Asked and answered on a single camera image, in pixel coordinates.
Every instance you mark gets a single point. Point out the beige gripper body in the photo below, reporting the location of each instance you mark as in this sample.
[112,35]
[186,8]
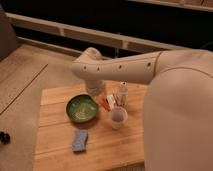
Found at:
[95,87]

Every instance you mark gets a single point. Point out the red orange pepper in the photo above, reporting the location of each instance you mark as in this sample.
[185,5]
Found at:
[102,101]

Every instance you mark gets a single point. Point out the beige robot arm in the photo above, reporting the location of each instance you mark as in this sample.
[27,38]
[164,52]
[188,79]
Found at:
[178,104]

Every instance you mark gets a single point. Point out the green ceramic bowl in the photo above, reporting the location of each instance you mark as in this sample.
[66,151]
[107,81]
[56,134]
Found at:
[81,108]

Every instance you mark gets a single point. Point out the white ceramic cup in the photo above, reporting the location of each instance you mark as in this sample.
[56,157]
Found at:
[117,117]

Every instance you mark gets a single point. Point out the small white brown box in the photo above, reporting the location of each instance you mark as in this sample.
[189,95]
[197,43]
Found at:
[111,101]

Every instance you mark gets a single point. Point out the blue sponge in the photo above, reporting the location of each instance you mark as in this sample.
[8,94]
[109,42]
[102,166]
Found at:
[80,140]

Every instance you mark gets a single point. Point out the black caster wheel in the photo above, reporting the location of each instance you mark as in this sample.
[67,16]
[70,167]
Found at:
[4,138]

